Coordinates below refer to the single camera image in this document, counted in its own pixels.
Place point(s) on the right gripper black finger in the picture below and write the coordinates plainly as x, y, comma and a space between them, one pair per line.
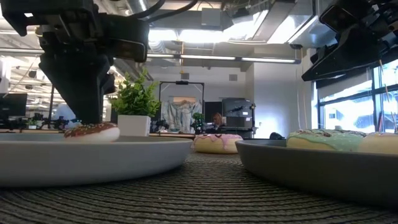
351, 53
317, 55

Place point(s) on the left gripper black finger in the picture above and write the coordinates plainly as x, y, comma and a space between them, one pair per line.
84, 87
109, 84

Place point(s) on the small brown sprinkled donut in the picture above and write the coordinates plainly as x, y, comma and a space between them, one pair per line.
93, 132

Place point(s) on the green frosted donut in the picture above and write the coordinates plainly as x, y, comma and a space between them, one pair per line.
323, 141

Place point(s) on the white frosted donut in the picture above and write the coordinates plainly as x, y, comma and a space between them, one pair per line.
379, 143

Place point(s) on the pink frosted donut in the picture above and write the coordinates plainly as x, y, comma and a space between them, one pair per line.
217, 143

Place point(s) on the green plant in white pot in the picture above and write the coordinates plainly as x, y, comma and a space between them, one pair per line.
135, 99

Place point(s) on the black computer monitor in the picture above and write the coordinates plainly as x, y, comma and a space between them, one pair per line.
12, 104

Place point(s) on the light grey plate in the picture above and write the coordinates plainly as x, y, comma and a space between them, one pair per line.
93, 161

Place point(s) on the pale hanging cloth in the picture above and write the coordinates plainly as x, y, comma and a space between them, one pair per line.
180, 115

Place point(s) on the small background plant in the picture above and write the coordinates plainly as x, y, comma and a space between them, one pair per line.
198, 119

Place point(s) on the ceiling light strip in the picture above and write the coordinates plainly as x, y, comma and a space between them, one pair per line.
205, 57

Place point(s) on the person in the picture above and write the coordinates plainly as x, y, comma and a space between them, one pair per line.
217, 119

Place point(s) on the dark grey plate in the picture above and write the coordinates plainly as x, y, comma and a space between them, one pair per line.
311, 171

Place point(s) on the grey round woven placemat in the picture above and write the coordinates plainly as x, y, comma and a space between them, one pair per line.
199, 193

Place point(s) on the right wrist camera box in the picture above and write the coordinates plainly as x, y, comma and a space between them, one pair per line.
334, 17

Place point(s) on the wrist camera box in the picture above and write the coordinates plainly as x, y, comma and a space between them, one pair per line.
334, 17
130, 37

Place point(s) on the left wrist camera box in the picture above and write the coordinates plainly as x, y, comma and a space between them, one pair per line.
130, 37

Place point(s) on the black background rig frame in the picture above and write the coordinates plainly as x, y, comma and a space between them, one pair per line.
182, 82

